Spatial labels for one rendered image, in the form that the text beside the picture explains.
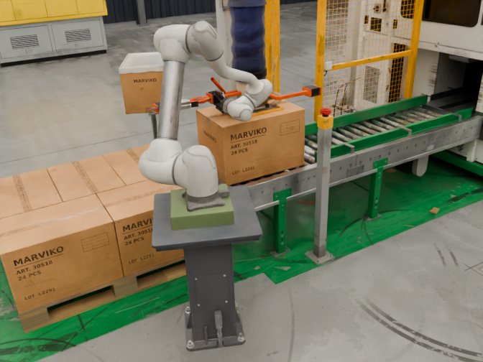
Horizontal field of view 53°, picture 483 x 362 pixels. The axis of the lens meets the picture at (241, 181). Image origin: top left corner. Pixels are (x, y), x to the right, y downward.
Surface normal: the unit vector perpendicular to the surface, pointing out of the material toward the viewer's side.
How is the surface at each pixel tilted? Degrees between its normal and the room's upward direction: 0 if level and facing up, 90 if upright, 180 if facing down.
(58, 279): 90
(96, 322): 0
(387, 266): 0
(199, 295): 90
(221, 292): 90
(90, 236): 90
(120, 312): 0
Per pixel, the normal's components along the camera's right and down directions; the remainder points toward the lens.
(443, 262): -0.04, -0.89
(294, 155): 0.47, 0.38
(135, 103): 0.08, 0.44
